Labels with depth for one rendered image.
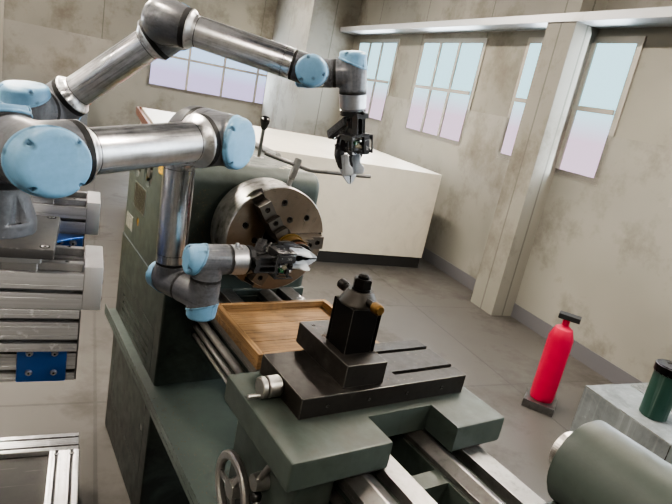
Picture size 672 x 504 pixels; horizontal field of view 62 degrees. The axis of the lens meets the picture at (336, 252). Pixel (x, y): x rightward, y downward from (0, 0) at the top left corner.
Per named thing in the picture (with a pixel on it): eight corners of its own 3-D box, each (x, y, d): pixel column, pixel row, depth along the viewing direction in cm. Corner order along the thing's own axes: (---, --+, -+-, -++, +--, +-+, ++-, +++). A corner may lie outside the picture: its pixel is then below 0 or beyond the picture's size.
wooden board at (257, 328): (213, 316, 156) (214, 303, 155) (322, 310, 176) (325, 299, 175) (256, 369, 132) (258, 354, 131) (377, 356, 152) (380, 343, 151)
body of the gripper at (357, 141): (350, 158, 153) (350, 113, 149) (334, 152, 160) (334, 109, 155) (373, 155, 157) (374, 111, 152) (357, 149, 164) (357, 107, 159)
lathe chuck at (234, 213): (199, 268, 164) (235, 166, 159) (288, 286, 183) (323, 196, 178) (209, 279, 157) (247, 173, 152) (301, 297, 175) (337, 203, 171)
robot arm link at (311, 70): (132, -19, 129) (334, 51, 132) (149, -10, 140) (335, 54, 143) (122, 32, 132) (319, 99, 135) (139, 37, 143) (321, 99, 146)
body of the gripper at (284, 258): (294, 280, 145) (251, 281, 138) (280, 268, 151) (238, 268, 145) (299, 252, 143) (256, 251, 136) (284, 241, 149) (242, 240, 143)
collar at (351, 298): (331, 295, 116) (334, 282, 116) (363, 294, 121) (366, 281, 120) (352, 311, 110) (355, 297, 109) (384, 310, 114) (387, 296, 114)
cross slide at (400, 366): (259, 372, 120) (262, 353, 118) (412, 354, 143) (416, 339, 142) (298, 421, 105) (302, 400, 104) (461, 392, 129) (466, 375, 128)
